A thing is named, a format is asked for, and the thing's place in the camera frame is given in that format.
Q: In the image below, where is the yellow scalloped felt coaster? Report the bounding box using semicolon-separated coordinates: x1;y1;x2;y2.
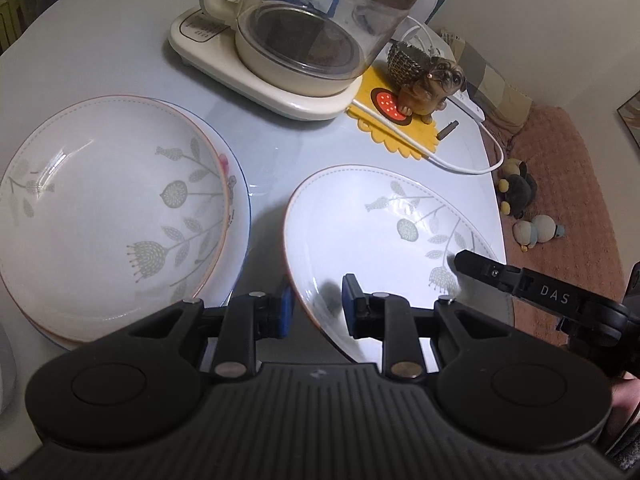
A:
346;65;439;160

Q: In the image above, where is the pink textured rug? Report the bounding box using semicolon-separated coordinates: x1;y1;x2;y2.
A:
486;105;626;300

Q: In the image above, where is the blue white plush toy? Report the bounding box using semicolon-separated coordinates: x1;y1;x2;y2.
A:
512;214;565;252

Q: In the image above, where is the black yellow plush toy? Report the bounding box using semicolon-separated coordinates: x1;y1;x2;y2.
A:
496;158;537;220

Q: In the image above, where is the picture frame on wall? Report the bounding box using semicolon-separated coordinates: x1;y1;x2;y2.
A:
617;91;640;148

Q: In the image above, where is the small brown cylinder piece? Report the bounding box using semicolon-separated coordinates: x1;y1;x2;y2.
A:
437;120;459;141

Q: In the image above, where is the beige checked cushion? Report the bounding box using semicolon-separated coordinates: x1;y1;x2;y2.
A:
444;35;533;133

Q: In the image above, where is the blue rimmed plate underneath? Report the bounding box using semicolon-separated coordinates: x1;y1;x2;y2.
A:
29;97;253;351

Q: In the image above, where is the white power cable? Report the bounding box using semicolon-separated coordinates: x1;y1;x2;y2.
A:
349;14;506;176

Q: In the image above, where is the white floral plate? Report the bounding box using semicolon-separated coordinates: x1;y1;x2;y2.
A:
283;165;514;364
0;94;232;344

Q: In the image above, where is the glass kettle cream bottom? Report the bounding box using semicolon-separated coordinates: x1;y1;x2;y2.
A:
200;0;418;98

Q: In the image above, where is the cream kettle heating base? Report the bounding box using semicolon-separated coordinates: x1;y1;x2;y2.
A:
168;6;362;122

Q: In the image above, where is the person's hand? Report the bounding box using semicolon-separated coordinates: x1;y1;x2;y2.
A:
606;376;640;437

